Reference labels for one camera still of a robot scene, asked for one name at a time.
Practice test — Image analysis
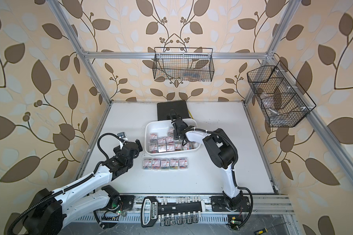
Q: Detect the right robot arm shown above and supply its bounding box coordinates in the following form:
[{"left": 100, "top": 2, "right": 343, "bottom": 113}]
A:
[{"left": 169, "top": 109, "right": 254, "bottom": 231}]

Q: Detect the yellow handled screwdriver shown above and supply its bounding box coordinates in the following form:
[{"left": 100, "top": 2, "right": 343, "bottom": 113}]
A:
[{"left": 254, "top": 222, "right": 286, "bottom": 235}]

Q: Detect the black socket set holder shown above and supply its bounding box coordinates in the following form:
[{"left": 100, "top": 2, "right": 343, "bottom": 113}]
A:
[{"left": 140, "top": 196, "right": 206, "bottom": 228}]

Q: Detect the black wire basket back wall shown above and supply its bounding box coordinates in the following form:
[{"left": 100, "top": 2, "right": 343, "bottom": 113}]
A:
[{"left": 152, "top": 47, "right": 215, "bottom": 82}]

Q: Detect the white plastic storage tray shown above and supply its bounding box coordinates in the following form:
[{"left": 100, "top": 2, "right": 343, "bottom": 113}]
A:
[{"left": 145, "top": 120, "right": 201, "bottom": 156}]

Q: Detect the paper clip box removed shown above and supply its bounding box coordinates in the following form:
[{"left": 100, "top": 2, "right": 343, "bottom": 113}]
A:
[
  {"left": 152, "top": 158, "right": 161, "bottom": 170},
  {"left": 178, "top": 158, "right": 188, "bottom": 169},
  {"left": 143, "top": 158, "right": 153, "bottom": 170},
  {"left": 169, "top": 158, "right": 179, "bottom": 170},
  {"left": 160, "top": 159, "right": 170, "bottom": 170}
]

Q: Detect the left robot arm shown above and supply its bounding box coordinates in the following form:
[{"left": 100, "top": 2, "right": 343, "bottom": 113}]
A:
[{"left": 6, "top": 133, "right": 143, "bottom": 235}]

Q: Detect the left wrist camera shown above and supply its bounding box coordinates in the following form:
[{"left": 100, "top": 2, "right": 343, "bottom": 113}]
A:
[{"left": 117, "top": 132, "right": 127, "bottom": 141}]

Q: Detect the black wire basket wall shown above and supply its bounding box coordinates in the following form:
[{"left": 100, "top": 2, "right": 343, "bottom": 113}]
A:
[
  {"left": 247, "top": 61, "right": 316, "bottom": 127},
  {"left": 152, "top": 47, "right": 215, "bottom": 82}
]

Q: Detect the black wire basket right wall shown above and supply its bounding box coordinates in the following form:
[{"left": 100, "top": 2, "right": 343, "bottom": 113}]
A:
[{"left": 247, "top": 61, "right": 316, "bottom": 127}]

